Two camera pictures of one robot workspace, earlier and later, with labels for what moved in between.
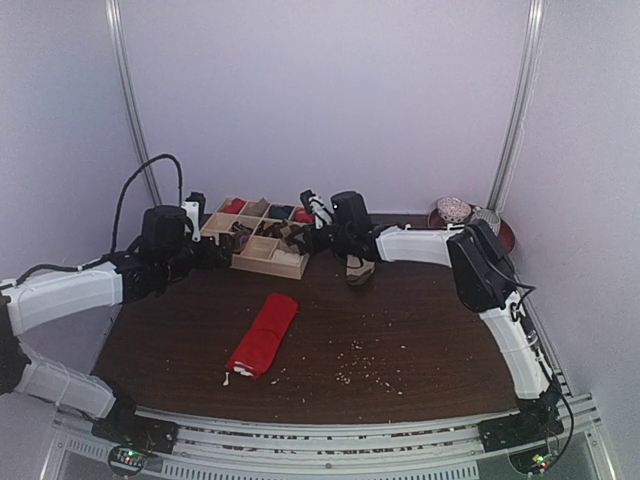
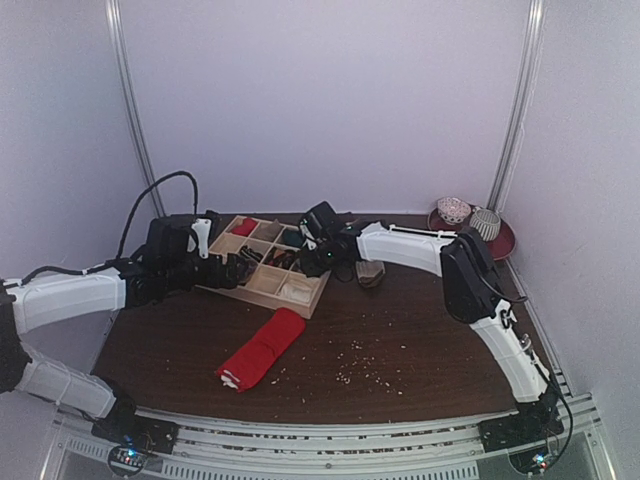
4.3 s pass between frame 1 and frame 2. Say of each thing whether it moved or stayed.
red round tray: stayed
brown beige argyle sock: moved
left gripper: moved
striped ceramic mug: stayed
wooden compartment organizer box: moved
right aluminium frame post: stayed
